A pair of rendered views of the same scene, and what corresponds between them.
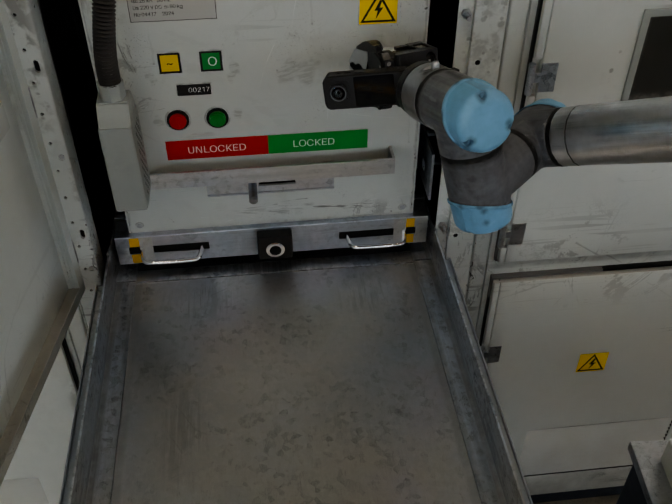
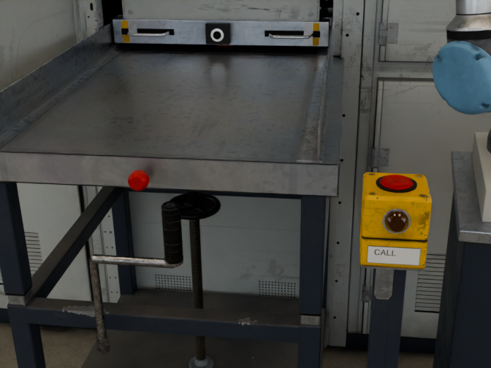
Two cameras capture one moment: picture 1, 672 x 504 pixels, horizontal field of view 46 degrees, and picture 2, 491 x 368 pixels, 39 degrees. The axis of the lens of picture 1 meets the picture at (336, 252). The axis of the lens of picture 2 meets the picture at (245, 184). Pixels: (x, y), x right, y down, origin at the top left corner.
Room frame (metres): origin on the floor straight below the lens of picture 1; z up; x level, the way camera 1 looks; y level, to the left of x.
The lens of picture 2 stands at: (-0.61, -0.39, 1.25)
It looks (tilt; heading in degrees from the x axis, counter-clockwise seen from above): 24 degrees down; 15
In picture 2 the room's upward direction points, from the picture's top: 1 degrees counter-clockwise
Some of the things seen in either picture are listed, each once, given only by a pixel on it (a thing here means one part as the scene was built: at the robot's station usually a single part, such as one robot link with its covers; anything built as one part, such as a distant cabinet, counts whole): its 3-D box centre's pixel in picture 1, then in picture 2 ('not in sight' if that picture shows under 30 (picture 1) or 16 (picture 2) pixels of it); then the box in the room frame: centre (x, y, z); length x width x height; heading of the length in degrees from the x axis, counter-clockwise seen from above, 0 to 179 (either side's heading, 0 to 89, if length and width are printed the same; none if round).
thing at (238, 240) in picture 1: (273, 231); (220, 31); (1.08, 0.11, 0.89); 0.54 x 0.05 x 0.06; 97
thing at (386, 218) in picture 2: not in sight; (397, 223); (0.16, -0.38, 0.87); 0.03 x 0.01 x 0.03; 96
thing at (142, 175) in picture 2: not in sight; (139, 178); (0.33, 0.03, 0.82); 0.04 x 0.03 x 0.03; 6
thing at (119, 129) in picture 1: (124, 148); not in sight; (0.97, 0.31, 1.14); 0.08 x 0.05 x 0.17; 7
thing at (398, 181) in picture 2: not in sight; (396, 185); (0.21, -0.37, 0.90); 0.04 x 0.04 x 0.02
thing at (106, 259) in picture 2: not in sight; (136, 282); (0.33, 0.05, 0.63); 0.17 x 0.03 x 0.30; 96
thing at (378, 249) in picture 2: not in sight; (393, 220); (0.20, -0.37, 0.85); 0.08 x 0.08 x 0.10; 6
